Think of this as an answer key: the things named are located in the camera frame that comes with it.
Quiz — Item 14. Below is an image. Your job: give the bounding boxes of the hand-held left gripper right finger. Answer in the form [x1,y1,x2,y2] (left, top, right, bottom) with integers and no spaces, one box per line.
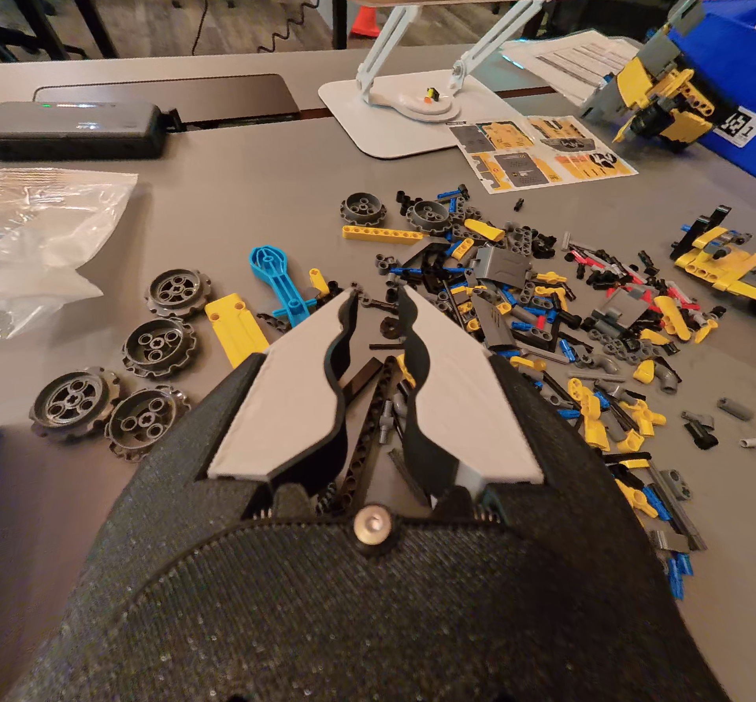
[397,284,545,497]

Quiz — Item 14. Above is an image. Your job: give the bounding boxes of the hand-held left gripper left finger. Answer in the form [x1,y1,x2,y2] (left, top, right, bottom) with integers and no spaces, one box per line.
[206,287,361,502]

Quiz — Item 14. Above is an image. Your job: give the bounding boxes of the long black holed beam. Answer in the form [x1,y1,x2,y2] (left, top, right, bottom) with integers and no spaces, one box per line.
[319,354,402,517]

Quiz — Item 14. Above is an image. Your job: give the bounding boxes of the pile of small building pieces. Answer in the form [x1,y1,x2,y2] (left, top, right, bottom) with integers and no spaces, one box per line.
[331,182,724,602]

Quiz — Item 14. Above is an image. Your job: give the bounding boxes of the small yellow wheeled toy assembly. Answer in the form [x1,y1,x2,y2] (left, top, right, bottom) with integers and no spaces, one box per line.
[669,204,756,301]

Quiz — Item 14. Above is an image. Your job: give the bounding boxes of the long yellow panel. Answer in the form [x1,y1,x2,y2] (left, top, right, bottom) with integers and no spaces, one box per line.
[205,293,272,367]

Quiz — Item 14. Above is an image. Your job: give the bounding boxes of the dark grey gear wheel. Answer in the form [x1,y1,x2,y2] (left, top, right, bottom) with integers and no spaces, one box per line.
[145,268,212,320]
[121,317,197,381]
[105,386,191,462]
[30,367,122,442]

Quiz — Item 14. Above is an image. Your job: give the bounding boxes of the light blue brick separator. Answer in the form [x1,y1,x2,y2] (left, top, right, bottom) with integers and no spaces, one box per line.
[248,246,322,331]

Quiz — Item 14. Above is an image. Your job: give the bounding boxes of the small grey wheel hub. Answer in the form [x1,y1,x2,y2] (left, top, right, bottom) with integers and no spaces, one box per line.
[408,200,457,236]
[341,192,387,226]

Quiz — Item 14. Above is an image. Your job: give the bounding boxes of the long yellow holed beam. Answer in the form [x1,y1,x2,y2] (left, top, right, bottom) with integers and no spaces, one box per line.
[343,225,424,240]

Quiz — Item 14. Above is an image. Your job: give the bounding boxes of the yellow and grey sticker sheet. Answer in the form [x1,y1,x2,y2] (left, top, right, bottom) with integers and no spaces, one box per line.
[449,115,640,195]

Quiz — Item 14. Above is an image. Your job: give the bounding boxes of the clear plastic bag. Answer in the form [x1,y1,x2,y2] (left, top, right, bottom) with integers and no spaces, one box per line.
[0,167,139,339]

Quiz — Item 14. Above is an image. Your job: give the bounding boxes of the white book stand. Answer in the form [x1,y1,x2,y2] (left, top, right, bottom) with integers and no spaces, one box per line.
[289,0,677,159]

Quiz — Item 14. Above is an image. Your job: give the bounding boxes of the flat black device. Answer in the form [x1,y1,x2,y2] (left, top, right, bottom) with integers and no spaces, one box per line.
[0,101,166,161]

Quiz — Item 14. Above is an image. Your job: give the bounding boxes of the large yellow toy model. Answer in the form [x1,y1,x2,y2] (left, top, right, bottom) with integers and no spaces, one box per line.
[579,0,718,154]

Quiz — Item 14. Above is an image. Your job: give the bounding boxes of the printed paper sheets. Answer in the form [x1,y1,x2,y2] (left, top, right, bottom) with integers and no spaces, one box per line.
[502,30,641,106]

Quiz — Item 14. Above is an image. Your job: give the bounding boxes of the orange cone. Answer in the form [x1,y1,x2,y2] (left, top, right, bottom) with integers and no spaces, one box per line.
[348,5,382,38]

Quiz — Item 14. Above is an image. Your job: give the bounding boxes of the large blue plastic bin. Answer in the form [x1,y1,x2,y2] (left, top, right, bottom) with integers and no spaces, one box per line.
[667,0,756,177]

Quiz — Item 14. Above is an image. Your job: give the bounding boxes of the brown desk cable flap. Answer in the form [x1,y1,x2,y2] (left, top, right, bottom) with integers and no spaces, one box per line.
[32,74,301,124]

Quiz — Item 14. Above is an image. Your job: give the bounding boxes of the coiled black cable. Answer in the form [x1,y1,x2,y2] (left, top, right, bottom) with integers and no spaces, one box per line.
[260,0,332,53]

